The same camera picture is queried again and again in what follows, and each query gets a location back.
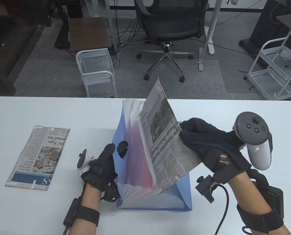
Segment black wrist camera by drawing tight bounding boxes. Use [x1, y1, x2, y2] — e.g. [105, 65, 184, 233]
[195, 175, 220, 203]
[103, 182, 120, 203]

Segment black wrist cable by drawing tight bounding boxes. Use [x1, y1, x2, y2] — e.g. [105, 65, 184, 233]
[214, 184, 231, 235]

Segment white wire cart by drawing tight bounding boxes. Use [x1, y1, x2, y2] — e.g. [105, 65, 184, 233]
[243, 31, 291, 101]
[75, 48, 118, 98]

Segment black mesh office chair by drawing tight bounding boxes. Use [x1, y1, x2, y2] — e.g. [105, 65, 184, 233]
[134, 0, 209, 82]

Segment black wrist battery pack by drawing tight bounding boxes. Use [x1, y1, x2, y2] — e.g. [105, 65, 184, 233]
[258, 185, 284, 218]
[63, 198, 80, 227]

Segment aluminium bar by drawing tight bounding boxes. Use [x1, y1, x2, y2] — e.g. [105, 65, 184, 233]
[198, 47, 204, 71]

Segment person's left forearm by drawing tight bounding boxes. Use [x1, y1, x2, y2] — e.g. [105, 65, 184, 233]
[68, 182, 103, 235]

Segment person's right forearm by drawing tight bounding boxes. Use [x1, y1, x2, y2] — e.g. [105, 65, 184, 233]
[228, 170, 291, 235]

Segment black forearm strap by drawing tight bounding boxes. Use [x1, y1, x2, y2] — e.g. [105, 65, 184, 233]
[237, 203, 284, 233]
[74, 206, 100, 226]

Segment brown wooden side table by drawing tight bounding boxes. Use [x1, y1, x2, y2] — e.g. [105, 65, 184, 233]
[69, 17, 111, 52]

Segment pink paper material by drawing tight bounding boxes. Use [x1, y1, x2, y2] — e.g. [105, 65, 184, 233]
[126, 122, 154, 189]

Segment black pedestal desk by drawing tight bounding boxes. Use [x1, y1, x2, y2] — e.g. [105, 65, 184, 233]
[239, 0, 291, 58]

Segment blue accordion folder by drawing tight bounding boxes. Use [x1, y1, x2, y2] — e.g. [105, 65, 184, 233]
[111, 98, 193, 210]

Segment newspaper with grey photo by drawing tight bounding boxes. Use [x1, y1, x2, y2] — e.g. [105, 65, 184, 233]
[137, 78, 202, 194]

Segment person's left hand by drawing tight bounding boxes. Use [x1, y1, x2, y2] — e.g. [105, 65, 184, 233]
[81, 141, 129, 190]

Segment newspaper with blue banner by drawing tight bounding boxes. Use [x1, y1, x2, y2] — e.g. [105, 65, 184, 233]
[5, 126, 71, 191]

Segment person's right hand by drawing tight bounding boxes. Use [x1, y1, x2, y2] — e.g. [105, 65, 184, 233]
[179, 117, 252, 185]

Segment black floor cables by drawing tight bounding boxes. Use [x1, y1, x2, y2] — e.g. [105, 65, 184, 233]
[110, 13, 149, 66]

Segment white black handheld controller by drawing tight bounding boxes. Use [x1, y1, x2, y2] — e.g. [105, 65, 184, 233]
[77, 149, 94, 176]
[232, 112, 273, 170]

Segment clear plastic bag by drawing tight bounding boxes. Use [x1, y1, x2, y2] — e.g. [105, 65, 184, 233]
[279, 47, 291, 62]

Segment white desk leg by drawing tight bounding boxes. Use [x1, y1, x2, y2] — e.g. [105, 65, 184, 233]
[201, 0, 222, 55]

